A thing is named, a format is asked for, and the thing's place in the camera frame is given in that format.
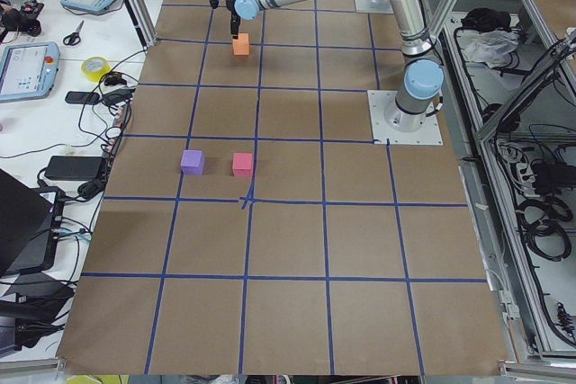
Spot pink foam cube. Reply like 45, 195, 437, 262
232, 152, 254, 178

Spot near teach pendant tablet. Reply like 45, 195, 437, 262
1, 41, 60, 103

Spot black power adapter brick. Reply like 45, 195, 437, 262
45, 156, 104, 181

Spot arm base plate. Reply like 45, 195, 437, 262
355, 0, 393, 14
367, 90, 443, 146

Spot black laptop computer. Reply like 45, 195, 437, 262
1, 171, 64, 276

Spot black handled scissors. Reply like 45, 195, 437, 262
62, 21, 85, 47

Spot yellow tape roll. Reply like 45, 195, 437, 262
81, 56, 112, 83

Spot orange foam cube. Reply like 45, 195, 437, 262
232, 32, 250, 56

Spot black phone handset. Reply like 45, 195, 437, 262
65, 91, 101, 105

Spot purple foam cube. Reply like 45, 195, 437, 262
180, 149, 205, 175

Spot coiled black cables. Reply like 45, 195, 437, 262
515, 197, 575, 263

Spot crumpled white cloth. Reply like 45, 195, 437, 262
463, 30, 519, 67

